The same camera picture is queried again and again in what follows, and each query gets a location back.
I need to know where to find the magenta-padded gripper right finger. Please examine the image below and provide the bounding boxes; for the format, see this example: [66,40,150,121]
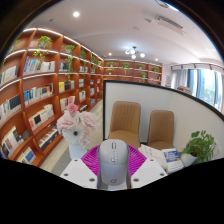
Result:
[127,145,168,190]

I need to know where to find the thick white book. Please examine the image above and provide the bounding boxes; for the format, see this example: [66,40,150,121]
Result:
[138,143,168,169]

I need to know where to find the white jug vase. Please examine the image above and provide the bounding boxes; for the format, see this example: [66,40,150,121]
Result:
[68,141,88,160]

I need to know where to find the large orange wooden bookshelf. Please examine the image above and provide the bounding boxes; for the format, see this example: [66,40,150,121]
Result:
[0,27,105,168]

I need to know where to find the pink and white flower bouquet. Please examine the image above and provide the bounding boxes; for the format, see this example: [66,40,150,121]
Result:
[55,103,99,148]

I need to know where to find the light grey computer mouse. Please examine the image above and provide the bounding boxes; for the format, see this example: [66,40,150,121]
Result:
[97,138,130,186]

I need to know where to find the tan upholstered chair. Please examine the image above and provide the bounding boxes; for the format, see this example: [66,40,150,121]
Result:
[146,109,175,151]
[107,100,142,149]

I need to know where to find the orange shelf with plants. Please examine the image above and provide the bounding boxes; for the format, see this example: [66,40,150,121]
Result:
[103,58,163,84]

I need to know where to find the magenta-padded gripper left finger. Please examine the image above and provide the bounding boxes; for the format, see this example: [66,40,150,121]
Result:
[59,145,101,190]

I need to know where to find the blue and white book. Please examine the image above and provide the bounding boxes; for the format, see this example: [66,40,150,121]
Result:
[162,147,185,174]

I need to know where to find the ceiling lamp cluster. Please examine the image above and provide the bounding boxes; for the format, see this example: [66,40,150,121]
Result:
[124,45,146,60]

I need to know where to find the green plant in white pot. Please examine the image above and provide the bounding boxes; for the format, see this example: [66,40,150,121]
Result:
[180,129,218,168]

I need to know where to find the ceiling air conditioner vent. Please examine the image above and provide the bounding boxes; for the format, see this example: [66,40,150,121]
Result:
[154,13,185,36]

